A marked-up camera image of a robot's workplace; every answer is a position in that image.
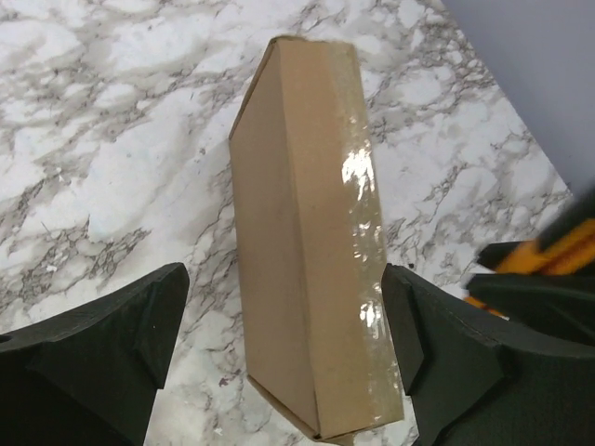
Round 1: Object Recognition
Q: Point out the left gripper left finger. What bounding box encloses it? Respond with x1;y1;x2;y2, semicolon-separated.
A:
1;263;189;445

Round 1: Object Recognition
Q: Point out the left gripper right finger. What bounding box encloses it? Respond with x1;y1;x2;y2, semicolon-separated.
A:
381;265;594;445

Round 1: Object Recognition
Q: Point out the orange utility knife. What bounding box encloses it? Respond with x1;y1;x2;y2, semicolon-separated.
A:
464;216;594;327

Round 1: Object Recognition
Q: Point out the brown cardboard express box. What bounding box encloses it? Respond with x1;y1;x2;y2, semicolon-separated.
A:
229;35;403;445

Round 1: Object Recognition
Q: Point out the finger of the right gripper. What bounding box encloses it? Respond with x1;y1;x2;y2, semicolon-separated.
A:
477;189;594;272
467;274;594;346

